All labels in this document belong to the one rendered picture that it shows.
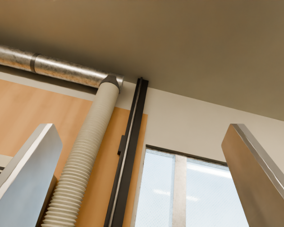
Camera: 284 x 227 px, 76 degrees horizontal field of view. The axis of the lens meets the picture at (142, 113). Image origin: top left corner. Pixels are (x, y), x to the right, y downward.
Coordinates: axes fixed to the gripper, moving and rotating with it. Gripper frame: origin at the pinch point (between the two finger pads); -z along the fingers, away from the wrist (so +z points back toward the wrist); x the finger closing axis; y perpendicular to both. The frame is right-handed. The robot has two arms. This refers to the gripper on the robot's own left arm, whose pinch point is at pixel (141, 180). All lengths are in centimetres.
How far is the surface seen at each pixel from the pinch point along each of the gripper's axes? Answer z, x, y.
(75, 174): -48, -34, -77
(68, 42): -134, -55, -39
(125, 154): -67, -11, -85
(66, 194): -38, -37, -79
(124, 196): -44, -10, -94
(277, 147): -95, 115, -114
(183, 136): -93, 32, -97
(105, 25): -126, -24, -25
